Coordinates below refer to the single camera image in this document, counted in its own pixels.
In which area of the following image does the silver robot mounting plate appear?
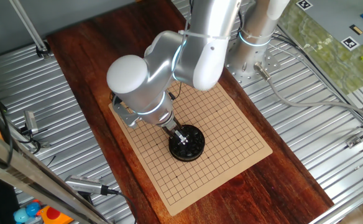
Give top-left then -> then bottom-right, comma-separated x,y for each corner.
224,40 -> 282,88

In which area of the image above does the ribbed silver exterior camera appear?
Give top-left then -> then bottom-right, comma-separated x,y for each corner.
64,174 -> 109,196

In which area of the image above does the green patterned mat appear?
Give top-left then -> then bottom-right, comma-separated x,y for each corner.
277,0 -> 363,96

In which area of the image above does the grey cable with metal plug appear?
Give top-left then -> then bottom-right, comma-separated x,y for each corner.
253,61 -> 363,124

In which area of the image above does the wrist camera on silver bracket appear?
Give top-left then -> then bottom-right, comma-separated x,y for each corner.
111,95 -> 139,129

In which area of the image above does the large aluminium frame beam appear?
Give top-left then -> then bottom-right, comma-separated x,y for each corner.
0,124 -> 114,224

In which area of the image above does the black camera cable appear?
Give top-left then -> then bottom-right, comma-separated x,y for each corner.
102,185 -> 138,224

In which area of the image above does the grey board with markers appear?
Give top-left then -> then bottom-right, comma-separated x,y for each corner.
295,0 -> 363,52

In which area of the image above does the dark red wooden plank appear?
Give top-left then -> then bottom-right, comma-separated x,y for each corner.
46,0 -> 334,224

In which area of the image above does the beige go board mat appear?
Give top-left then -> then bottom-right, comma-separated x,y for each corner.
108,79 -> 273,217

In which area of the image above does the small silver exterior camera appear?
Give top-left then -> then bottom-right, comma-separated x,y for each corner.
24,110 -> 39,135

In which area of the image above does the black bowl of black stones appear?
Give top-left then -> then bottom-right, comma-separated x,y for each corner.
168,124 -> 206,162

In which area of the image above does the orange box with red button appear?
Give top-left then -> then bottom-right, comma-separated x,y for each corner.
37,205 -> 74,224

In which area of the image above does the aluminium camera stand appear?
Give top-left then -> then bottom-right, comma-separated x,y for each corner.
6,119 -> 51,149

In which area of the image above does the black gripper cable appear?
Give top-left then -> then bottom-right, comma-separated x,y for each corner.
168,81 -> 183,101

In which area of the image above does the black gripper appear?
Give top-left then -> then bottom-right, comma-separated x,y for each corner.
162,118 -> 190,146

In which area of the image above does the blue plastic toy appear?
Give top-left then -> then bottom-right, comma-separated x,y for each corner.
13,201 -> 42,224

